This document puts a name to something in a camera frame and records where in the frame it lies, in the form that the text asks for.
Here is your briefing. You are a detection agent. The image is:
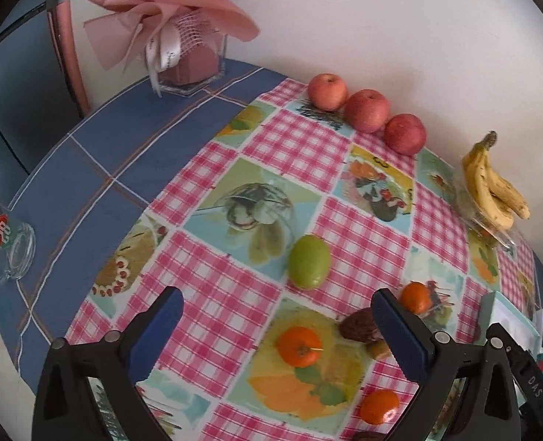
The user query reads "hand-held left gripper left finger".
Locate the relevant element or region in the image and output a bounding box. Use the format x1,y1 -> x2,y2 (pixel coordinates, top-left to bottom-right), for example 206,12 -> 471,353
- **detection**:
32,286 -> 185,441

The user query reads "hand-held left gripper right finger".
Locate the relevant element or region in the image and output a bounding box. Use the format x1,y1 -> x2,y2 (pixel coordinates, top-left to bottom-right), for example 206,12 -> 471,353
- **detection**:
371,288 -> 522,441

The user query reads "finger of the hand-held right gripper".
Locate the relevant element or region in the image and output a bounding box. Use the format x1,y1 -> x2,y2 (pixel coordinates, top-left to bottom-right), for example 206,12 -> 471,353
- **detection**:
506,344 -> 543,417

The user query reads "small olive brown fruit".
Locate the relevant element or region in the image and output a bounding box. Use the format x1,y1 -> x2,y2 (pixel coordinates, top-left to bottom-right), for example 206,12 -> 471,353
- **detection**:
367,337 -> 392,360

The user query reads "orange mandarin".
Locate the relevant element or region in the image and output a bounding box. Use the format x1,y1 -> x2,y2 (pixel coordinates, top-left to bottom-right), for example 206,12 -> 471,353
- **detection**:
277,326 -> 324,369
360,389 -> 401,426
399,282 -> 433,315

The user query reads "white tray with teal rim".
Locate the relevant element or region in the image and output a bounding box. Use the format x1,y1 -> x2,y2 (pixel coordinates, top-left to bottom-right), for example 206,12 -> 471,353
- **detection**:
476,291 -> 541,363

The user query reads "green round fruit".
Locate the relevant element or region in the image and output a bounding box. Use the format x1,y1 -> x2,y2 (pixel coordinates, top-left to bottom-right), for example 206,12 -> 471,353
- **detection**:
288,234 -> 332,290

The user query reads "pink checked printed tablecloth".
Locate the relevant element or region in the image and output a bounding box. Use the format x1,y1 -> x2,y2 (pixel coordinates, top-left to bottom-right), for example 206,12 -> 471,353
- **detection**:
64,78 -> 543,441

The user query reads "clear plastic container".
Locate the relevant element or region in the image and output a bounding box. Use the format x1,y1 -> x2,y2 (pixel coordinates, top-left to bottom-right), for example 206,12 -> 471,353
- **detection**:
455,179 -> 518,251

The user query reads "clear glass mug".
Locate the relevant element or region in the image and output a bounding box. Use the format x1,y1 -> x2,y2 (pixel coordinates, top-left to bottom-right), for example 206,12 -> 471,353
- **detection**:
0,187 -> 37,294

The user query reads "yellow banana bunch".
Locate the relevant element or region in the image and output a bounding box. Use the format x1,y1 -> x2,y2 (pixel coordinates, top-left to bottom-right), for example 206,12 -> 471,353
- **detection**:
462,131 -> 532,230

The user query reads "red apple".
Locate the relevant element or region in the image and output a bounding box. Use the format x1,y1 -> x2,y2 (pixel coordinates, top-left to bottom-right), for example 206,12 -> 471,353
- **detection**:
343,89 -> 391,134
383,113 -> 427,156
307,72 -> 349,112

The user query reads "square glass vase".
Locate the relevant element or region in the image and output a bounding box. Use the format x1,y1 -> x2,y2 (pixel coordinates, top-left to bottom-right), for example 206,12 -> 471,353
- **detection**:
149,32 -> 227,97

